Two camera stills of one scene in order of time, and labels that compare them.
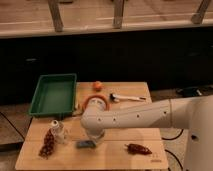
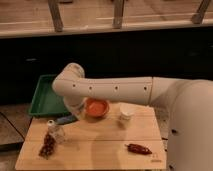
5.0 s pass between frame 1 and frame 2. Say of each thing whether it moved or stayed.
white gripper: moved
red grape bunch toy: stayed
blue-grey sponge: moved
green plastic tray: stayed
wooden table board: stayed
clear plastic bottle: stayed
